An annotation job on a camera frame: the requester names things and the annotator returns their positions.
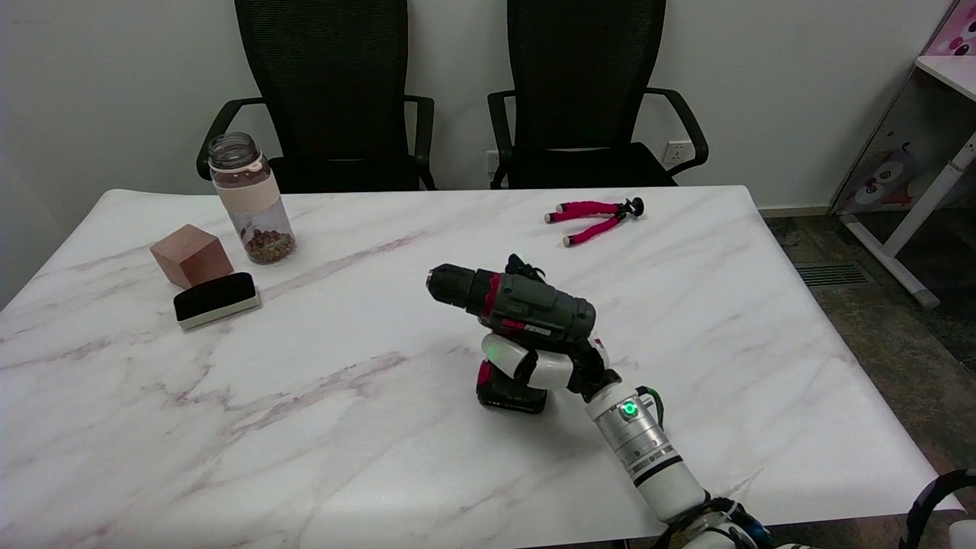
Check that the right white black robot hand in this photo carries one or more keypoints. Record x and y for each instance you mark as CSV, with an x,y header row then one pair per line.
x,y
545,367

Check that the green red power screwdriver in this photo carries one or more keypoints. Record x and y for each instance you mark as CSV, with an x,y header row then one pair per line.
x,y
534,305

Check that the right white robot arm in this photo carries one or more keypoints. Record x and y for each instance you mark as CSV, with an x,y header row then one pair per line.
x,y
648,450

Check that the pink flexible mini tripod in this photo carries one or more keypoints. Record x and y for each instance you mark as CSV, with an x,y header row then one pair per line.
x,y
591,207

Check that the black mesh office chair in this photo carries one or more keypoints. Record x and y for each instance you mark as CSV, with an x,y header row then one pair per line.
x,y
320,76
583,76

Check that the dark floor vent grille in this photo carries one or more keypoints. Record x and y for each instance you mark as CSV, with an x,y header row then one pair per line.
x,y
831,274

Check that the clear bottle with nuts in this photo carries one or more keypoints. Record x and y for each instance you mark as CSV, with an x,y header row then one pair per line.
x,y
252,198

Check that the black white board eraser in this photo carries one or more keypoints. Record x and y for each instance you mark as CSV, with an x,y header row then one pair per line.
x,y
213,296

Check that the brown wooden cube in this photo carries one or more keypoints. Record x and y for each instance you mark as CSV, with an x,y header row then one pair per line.
x,y
191,255

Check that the grey panel with owl print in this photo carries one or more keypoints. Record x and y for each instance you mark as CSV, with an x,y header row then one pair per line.
x,y
892,152

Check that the white desk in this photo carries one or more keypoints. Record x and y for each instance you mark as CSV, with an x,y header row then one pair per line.
x,y
926,202

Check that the pink picture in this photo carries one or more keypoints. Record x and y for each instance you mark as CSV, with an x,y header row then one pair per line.
x,y
957,30

